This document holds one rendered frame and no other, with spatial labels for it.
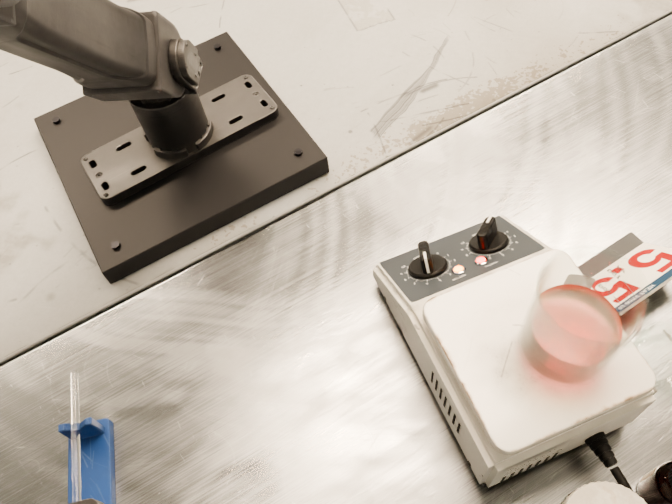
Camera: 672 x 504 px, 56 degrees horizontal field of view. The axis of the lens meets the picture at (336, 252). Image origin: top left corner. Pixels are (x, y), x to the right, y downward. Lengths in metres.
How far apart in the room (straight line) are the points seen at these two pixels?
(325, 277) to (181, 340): 0.14
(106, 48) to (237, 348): 0.26
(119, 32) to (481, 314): 0.33
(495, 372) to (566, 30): 0.47
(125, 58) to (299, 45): 0.32
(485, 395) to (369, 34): 0.48
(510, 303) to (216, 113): 0.37
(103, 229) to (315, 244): 0.20
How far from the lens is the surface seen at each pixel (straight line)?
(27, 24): 0.39
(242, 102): 0.68
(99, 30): 0.48
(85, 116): 0.75
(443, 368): 0.46
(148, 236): 0.61
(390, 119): 0.68
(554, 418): 0.44
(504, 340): 0.45
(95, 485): 0.54
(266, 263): 0.59
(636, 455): 0.54
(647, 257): 0.60
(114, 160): 0.67
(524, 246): 0.53
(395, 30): 0.79
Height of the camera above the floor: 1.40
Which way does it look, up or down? 58 degrees down
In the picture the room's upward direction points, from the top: 9 degrees counter-clockwise
